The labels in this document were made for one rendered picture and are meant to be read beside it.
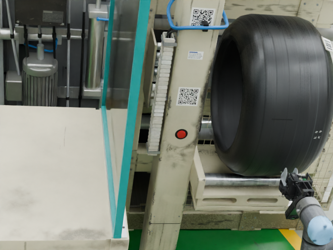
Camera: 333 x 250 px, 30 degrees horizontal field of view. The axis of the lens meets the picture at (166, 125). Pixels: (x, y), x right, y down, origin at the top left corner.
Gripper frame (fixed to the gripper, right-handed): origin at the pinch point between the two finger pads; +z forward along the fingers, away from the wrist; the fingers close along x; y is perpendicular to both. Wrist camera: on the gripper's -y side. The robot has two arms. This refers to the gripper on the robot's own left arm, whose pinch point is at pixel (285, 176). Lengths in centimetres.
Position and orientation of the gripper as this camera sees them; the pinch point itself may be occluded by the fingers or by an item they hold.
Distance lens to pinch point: 219.0
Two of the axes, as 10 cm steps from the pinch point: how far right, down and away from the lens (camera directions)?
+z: -1.5, -4.8, 8.7
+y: 1.1, -8.8, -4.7
